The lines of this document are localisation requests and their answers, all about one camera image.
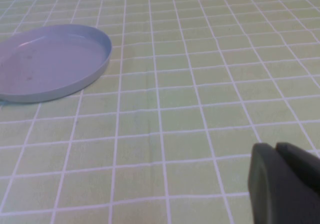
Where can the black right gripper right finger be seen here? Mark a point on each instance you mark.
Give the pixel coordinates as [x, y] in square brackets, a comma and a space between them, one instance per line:
[300, 161]

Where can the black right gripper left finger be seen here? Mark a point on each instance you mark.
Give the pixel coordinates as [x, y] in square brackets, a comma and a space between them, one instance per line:
[265, 196]

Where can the blue-grey round plate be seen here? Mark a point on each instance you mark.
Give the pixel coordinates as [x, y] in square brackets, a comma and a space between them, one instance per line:
[50, 63]

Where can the green checkered tablecloth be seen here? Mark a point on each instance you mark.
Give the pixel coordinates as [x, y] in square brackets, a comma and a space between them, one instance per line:
[175, 108]

